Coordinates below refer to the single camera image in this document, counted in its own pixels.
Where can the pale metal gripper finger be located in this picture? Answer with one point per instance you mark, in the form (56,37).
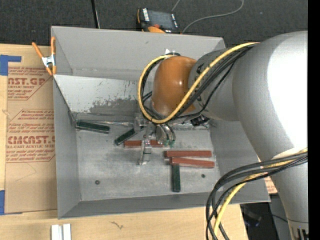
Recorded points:
(148,153)
(142,157)

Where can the red-brown flat block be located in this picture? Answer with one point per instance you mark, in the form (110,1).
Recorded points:
(132,143)
(187,154)
(192,162)

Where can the dark green flat block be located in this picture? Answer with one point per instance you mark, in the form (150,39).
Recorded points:
(93,127)
(124,137)
(176,179)

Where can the grey metal bin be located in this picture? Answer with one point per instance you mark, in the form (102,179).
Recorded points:
(112,174)

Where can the brown cardboard board, red print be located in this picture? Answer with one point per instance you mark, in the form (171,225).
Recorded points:
(27,174)

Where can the black cylinder on white bracket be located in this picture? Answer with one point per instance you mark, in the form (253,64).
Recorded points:
(200,121)

